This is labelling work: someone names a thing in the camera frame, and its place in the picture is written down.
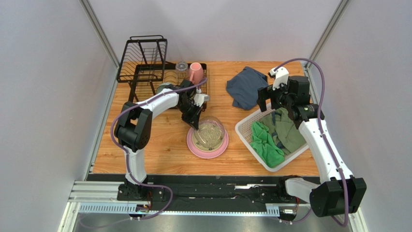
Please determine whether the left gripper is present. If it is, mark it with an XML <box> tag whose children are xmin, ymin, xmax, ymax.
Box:
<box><xmin>177</xmin><ymin>101</ymin><xmax>204</xmax><ymax>131</ymax></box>

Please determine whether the clear glass plate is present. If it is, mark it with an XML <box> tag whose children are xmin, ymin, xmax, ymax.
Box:
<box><xmin>193</xmin><ymin>116</ymin><xmax>225</xmax><ymax>151</ymax></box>

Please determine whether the pink plate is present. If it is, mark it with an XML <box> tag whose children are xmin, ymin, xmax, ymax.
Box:
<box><xmin>186</xmin><ymin>129</ymin><xmax>229</xmax><ymax>159</ymax></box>

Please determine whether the cream patterned plate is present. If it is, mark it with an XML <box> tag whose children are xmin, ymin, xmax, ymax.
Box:
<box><xmin>193</xmin><ymin>128</ymin><xmax>224</xmax><ymax>151</ymax></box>

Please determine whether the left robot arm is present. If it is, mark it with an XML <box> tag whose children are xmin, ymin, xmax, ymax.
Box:
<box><xmin>110</xmin><ymin>80</ymin><xmax>210</xmax><ymax>188</ymax></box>

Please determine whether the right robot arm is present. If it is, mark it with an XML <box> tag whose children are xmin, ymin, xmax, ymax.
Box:
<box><xmin>257</xmin><ymin>76</ymin><xmax>367</xmax><ymax>218</ymax></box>

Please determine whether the olive green shirt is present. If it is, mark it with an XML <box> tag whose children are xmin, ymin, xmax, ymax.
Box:
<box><xmin>258</xmin><ymin>108</ymin><xmax>306</xmax><ymax>155</ymax></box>

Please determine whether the light green bowl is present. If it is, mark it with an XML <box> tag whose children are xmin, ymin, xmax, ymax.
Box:
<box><xmin>156</xmin><ymin>82</ymin><xmax>174</xmax><ymax>94</ymax></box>

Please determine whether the pink mug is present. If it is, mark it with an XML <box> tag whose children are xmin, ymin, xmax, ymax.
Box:
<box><xmin>189</xmin><ymin>62</ymin><xmax>204</xmax><ymax>85</ymax></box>

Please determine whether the white plastic basket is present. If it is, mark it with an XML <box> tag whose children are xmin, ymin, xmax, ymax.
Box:
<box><xmin>235</xmin><ymin>110</ymin><xmax>309</xmax><ymax>172</ymax></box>

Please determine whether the folded blue cloth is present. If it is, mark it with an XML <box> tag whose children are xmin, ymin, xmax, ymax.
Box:
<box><xmin>226</xmin><ymin>66</ymin><xmax>268</xmax><ymax>110</ymax></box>

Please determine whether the clear glass cup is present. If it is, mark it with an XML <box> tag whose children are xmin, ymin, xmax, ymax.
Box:
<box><xmin>175</xmin><ymin>61</ymin><xmax>189</xmax><ymax>79</ymax></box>

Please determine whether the bright green towel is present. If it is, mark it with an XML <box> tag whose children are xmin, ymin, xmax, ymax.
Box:
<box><xmin>250</xmin><ymin>121</ymin><xmax>285</xmax><ymax>168</ymax></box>

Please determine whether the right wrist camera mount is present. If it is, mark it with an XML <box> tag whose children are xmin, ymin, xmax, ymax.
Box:
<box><xmin>268</xmin><ymin>66</ymin><xmax>289</xmax><ymax>90</ymax></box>

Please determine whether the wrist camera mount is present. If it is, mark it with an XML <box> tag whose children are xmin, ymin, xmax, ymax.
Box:
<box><xmin>193</xmin><ymin>93</ymin><xmax>210</xmax><ymax>107</ymax></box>
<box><xmin>268</xmin><ymin>66</ymin><xmax>289</xmax><ymax>90</ymax></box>

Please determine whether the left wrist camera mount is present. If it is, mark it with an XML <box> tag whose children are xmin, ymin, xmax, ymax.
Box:
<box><xmin>193</xmin><ymin>93</ymin><xmax>210</xmax><ymax>107</ymax></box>

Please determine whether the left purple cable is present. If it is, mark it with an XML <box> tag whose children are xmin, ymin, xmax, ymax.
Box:
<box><xmin>110</xmin><ymin>77</ymin><xmax>208</xmax><ymax>221</ymax></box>

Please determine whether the black wire dish rack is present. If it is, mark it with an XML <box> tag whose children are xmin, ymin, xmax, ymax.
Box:
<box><xmin>116</xmin><ymin>35</ymin><xmax>207</xmax><ymax>112</ymax></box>

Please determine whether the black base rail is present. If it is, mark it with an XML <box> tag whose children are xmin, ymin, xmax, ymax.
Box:
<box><xmin>66</xmin><ymin>174</ymin><xmax>358</xmax><ymax>223</ymax></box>

